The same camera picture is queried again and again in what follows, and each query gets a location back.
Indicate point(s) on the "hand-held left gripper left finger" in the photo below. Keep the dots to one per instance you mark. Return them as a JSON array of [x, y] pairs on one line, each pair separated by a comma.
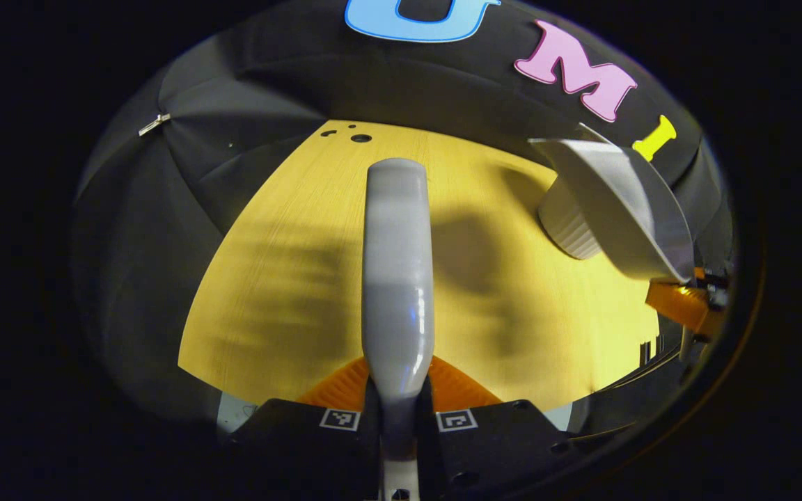
[[289, 445]]

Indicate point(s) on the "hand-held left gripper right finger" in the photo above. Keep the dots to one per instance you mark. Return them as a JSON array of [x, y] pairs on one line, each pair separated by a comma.
[[505, 445]]

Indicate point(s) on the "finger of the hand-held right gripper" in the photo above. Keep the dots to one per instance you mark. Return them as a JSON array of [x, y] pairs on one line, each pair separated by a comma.
[[676, 303]]

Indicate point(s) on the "grey plastic dustpan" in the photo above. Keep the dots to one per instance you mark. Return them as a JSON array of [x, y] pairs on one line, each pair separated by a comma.
[[624, 202]]

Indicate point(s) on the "white ribbed garbage bin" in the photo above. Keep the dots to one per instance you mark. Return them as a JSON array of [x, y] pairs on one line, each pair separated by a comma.
[[568, 229]]

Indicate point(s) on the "wooden desktop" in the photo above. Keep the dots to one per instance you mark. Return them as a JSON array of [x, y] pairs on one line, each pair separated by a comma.
[[289, 223]]

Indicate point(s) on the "small metal clip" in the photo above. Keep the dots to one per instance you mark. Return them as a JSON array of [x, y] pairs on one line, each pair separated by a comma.
[[154, 124]]

